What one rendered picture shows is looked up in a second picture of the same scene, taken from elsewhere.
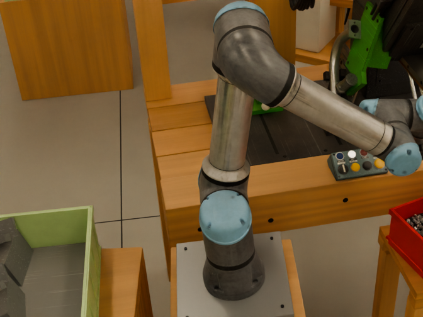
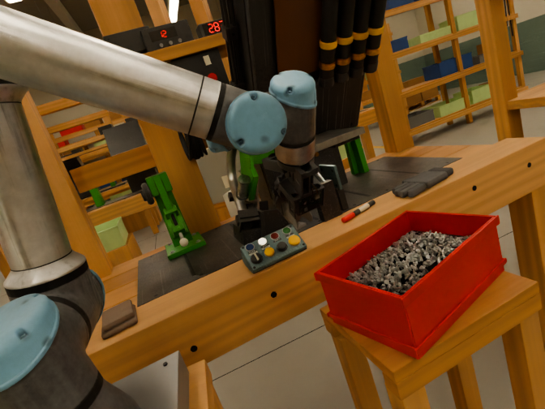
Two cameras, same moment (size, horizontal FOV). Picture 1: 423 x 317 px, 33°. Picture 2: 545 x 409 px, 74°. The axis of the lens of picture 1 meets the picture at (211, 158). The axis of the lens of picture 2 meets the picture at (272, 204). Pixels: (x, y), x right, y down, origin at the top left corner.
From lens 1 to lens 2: 1.20 m
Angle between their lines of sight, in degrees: 23
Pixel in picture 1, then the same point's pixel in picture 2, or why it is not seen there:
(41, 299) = not seen: outside the picture
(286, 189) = (196, 302)
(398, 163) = (244, 122)
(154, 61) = (80, 242)
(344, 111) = (108, 49)
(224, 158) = (14, 247)
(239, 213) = (19, 320)
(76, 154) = not seen: hidden behind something
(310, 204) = (234, 312)
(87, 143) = not seen: hidden behind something
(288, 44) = (203, 195)
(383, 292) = (359, 393)
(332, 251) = (320, 378)
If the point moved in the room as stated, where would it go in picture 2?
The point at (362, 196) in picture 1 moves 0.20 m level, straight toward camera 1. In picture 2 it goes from (291, 284) to (293, 333)
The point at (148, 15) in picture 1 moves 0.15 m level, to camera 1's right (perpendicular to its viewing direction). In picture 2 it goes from (58, 199) to (102, 183)
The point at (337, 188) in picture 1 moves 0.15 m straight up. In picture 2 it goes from (258, 281) to (236, 225)
